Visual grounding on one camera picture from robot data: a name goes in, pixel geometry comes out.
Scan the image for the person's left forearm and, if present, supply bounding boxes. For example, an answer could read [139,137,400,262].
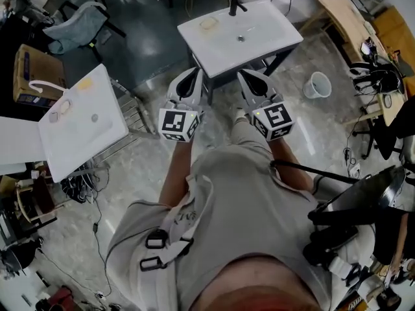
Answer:
[158,139,195,207]

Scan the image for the white plastic waste bin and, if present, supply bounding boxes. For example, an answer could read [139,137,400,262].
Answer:
[303,71,333,99]

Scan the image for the black chair backrest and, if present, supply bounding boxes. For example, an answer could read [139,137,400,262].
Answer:
[307,165,407,226]

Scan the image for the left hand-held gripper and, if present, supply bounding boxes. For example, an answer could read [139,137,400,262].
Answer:
[158,67,206,143]

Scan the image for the small device with screen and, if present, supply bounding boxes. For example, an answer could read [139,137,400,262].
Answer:
[359,37,379,54]

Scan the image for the black floor cable with adapter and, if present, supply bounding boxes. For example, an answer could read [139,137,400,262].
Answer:
[92,186,113,299]

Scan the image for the white pouch with black clip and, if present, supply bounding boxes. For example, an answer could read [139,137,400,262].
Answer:
[329,256,362,286]

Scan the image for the person's grey clothing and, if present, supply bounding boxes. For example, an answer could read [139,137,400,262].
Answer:
[105,117,377,311]

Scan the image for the light wooden table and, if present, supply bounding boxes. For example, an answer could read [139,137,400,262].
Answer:
[300,0,408,128]

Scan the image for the wooden frame rack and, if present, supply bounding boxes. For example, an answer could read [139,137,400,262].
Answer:
[0,175,65,226]

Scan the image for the dark metal basin stand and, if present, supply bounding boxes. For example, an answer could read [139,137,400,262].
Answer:
[189,42,301,105]

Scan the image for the person's right forearm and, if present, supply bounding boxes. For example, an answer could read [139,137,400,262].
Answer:
[270,137,314,194]

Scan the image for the pile of black headsets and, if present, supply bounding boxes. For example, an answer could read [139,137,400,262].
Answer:
[349,60,405,95]

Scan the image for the grey metal slatted rack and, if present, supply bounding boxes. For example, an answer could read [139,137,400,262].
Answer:
[92,78,156,161]

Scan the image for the black basin faucet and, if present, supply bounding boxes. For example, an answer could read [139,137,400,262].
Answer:
[228,0,248,16]

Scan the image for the black plastic buckle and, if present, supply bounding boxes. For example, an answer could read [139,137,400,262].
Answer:
[145,230,169,249]
[139,257,165,271]

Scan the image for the pile of black cables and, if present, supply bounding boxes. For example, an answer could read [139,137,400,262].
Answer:
[60,165,110,203]

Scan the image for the person's chin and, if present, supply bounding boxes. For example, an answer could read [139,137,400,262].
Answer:
[189,254,322,311]

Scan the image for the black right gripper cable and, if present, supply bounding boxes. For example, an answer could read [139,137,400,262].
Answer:
[270,159,361,185]

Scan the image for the black waist pouch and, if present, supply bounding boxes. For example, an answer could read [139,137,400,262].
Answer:
[303,225,360,267]

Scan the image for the white washbasin with black faucet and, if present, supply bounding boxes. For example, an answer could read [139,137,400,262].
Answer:
[177,0,305,79]

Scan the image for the red container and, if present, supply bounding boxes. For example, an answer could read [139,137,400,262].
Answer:
[48,285,75,311]

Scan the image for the black office chair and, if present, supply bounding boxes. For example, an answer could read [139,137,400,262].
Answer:
[351,95,415,161]

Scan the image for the blue-grey cloth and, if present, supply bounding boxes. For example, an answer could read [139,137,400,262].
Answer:
[43,2,108,54]

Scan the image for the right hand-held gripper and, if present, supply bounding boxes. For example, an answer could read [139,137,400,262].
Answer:
[237,69,295,141]

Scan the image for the white flat panel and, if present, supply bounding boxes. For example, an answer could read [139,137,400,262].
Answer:
[0,115,48,176]

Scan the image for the white curved faucet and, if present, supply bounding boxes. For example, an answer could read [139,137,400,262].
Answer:
[28,80,69,94]

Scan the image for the brown cardboard box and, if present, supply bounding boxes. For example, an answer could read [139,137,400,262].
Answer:
[12,43,67,108]

